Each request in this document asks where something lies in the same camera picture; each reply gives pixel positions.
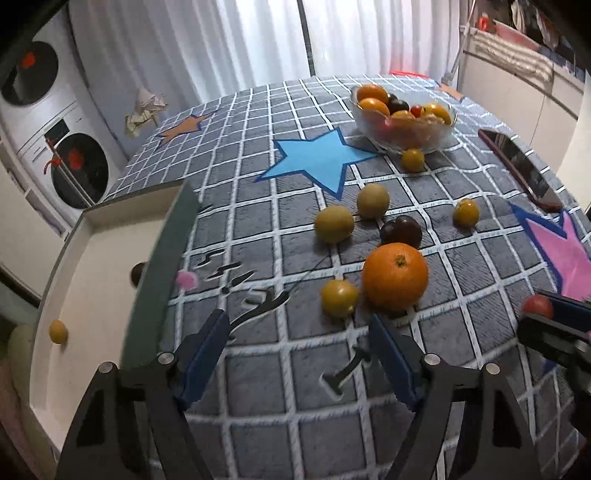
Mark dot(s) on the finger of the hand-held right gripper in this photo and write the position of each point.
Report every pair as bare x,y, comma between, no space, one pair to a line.
570,307
545,334

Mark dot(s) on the white front-load washing machine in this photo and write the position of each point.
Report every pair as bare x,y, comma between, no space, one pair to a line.
30,71
78,168

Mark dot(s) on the pink basin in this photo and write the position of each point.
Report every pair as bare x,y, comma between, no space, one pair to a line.
512,36

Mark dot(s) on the white cabinet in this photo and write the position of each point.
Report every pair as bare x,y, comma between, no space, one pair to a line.
521,106

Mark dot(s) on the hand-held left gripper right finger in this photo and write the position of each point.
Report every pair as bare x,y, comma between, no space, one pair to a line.
392,355

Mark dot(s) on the mop pole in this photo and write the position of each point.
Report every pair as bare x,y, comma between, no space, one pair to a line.
457,55

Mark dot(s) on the red bucket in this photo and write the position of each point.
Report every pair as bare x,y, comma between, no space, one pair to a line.
408,73

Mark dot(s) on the red cherry tomato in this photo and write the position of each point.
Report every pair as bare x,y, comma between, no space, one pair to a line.
537,306
417,111

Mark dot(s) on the large orange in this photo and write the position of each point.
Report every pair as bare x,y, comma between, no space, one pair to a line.
395,276

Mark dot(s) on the small orange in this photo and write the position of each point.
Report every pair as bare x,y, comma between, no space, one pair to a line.
374,107
371,92

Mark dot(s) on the white curtain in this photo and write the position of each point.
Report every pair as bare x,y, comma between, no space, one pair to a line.
207,41

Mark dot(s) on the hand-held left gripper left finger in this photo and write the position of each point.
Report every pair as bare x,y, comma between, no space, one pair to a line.
205,350

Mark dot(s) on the crumpled cloth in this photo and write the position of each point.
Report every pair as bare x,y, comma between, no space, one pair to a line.
143,110

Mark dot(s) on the smartphone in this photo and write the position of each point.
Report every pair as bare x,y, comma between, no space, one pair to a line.
517,166

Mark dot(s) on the green kiwi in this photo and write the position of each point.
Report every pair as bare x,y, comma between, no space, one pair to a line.
372,200
334,224

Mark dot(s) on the striped towel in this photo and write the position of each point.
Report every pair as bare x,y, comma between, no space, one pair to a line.
512,56

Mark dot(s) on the glass bowl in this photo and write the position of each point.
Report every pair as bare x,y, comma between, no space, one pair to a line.
415,136

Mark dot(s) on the white box with grey rim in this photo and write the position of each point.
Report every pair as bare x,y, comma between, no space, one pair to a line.
101,258

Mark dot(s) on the grey checked blanket with stars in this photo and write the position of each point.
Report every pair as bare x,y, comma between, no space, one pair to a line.
286,378

